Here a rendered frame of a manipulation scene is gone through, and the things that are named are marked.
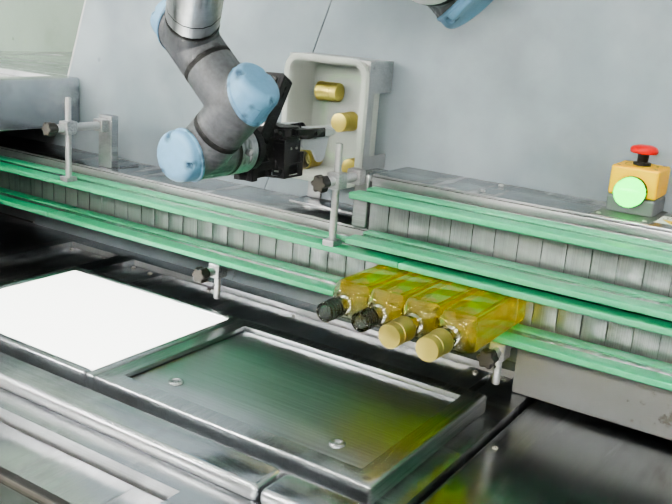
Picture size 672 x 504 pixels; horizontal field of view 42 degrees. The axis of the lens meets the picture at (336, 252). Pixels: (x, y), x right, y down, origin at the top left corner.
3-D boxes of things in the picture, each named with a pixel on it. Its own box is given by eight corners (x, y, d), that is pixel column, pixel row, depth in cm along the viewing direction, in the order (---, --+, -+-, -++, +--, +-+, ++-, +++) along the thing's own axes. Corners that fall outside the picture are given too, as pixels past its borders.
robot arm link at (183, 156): (205, 158, 117) (172, 196, 122) (255, 151, 126) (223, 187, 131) (174, 113, 119) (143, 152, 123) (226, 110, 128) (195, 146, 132)
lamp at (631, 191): (613, 203, 129) (608, 206, 126) (618, 173, 128) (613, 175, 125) (644, 208, 127) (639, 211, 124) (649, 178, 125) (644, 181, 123)
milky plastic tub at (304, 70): (304, 170, 167) (277, 175, 160) (312, 51, 161) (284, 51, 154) (382, 185, 158) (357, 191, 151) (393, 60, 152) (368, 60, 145)
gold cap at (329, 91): (325, 80, 159) (345, 82, 157) (324, 99, 160) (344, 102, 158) (314, 80, 156) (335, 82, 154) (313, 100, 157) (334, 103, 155)
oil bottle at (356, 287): (396, 287, 146) (325, 318, 128) (398, 255, 144) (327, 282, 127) (425, 294, 143) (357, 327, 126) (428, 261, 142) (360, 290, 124)
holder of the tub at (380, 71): (305, 196, 169) (281, 202, 163) (314, 52, 162) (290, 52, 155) (380, 212, 160) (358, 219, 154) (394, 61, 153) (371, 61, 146)
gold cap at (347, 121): (343, 110, 158) (330, 111, 155) (360, 112, 156) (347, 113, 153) (342, 130, 159) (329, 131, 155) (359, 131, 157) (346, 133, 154)
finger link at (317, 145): (332, 158, 150) (292, 162, 143) (333, 124, 148) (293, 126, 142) (344, 161, 148) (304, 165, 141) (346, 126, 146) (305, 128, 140)
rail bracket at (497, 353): (503, 364, 138) (467, 391, 127) (508, 324, 136) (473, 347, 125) (527, 371, 136) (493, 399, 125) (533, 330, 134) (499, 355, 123)
